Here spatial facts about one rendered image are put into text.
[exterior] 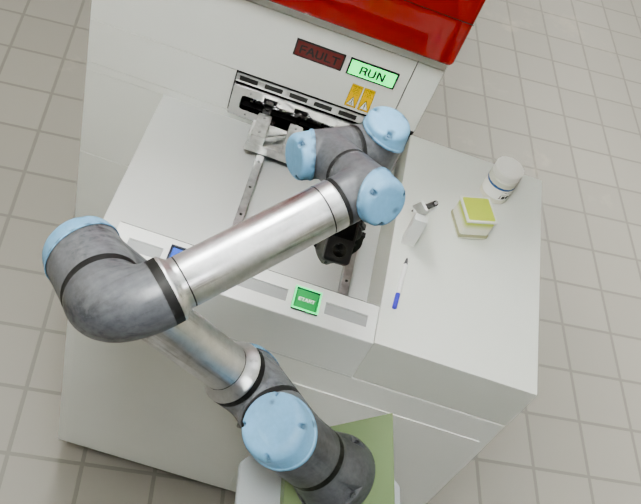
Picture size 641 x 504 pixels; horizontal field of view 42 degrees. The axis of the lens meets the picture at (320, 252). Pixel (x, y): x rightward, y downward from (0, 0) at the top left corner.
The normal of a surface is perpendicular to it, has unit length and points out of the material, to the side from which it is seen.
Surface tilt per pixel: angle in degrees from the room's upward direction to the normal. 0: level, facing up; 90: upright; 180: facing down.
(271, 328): 90
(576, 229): 0
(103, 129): 90
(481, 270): 0
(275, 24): 90
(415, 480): 90
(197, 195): 0
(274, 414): 41
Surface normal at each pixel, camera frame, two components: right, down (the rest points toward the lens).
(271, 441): -0.42, -0.49
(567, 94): 0.27, -0.58
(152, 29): -0.18, 0.75
